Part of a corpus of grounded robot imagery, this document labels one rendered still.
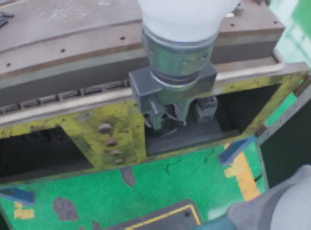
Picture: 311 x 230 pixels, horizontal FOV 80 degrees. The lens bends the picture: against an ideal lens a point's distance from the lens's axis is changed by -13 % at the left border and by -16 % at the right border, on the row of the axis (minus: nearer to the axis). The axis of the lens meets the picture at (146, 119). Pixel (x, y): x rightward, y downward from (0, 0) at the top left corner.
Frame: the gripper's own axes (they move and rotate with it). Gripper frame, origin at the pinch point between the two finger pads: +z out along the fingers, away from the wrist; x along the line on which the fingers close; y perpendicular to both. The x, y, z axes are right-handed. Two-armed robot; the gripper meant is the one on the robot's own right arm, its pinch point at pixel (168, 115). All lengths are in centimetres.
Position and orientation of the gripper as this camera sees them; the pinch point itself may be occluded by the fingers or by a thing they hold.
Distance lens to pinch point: 43.6
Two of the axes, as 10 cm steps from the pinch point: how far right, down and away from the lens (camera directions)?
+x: 9.4, -3.1, 1.5
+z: 0.2, 4.8, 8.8
